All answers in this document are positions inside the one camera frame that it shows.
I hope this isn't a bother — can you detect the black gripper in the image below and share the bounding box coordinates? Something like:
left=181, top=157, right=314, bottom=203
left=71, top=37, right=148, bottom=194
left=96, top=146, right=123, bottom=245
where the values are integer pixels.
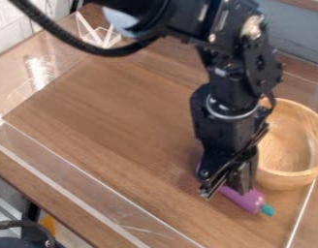
left=190, top=84, right=270, bottom=195

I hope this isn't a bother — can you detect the purple toy eggplant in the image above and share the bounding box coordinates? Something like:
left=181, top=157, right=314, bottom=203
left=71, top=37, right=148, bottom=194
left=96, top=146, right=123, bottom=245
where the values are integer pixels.
left=194, top=163, right=278, bottom=218

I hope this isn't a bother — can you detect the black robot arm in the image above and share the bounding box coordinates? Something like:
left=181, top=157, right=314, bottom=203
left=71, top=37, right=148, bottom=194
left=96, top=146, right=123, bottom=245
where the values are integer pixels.
left=91, top=0, right=284, bottom=199

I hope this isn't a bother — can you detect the brown wooden bowl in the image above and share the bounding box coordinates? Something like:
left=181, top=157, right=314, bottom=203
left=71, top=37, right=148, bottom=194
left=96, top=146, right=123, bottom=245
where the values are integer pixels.
left=257, top=98, right=318, bottom=191

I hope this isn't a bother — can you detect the clear acrylic front wall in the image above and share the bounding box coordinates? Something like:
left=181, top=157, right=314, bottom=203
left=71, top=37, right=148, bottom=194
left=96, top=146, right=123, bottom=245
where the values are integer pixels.
left=0, top=120, right=203, bottom=248

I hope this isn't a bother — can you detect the black clamp with cable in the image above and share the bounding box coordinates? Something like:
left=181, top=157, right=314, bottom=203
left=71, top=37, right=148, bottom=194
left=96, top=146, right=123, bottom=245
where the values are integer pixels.
left=0, top=220, right=59, bottom=248

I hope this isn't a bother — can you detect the clear acrylic corner bracket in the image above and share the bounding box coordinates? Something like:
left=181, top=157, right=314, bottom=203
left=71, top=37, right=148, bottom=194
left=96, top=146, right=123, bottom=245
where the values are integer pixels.
left=75, top=13, right=122, bottom=48

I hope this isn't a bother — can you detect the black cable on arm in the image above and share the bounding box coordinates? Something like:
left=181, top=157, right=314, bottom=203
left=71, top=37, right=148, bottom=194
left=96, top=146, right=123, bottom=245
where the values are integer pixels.
left=8, top=0, right=167, bottom=58

